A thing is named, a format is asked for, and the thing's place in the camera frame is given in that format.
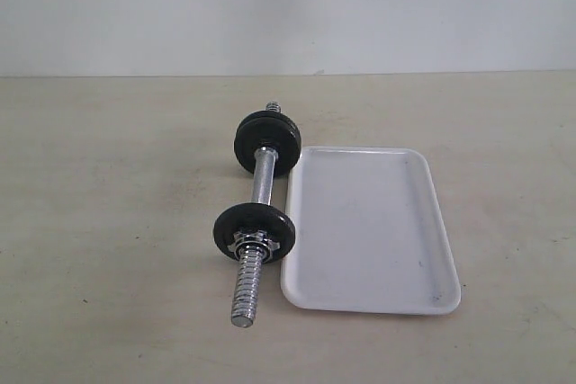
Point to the black weight plate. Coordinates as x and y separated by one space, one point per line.
281 135
252 216
266 114

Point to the chrome threaded dumbbell bar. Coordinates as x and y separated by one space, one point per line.
244 304

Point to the chrome star collar nut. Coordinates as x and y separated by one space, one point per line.
258 240

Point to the white plastic tray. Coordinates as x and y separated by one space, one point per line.
370 236

